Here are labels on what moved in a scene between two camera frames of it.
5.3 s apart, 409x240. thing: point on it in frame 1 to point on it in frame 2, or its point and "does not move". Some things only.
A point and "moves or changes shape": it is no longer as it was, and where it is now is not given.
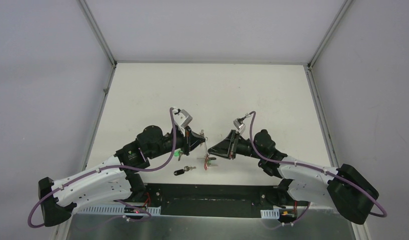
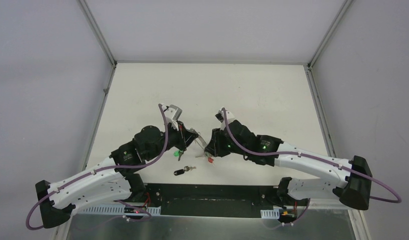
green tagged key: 178,153 does not move
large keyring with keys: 208,160 moves or changes shape
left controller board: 128,209 does not move
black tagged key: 186,168 does not move
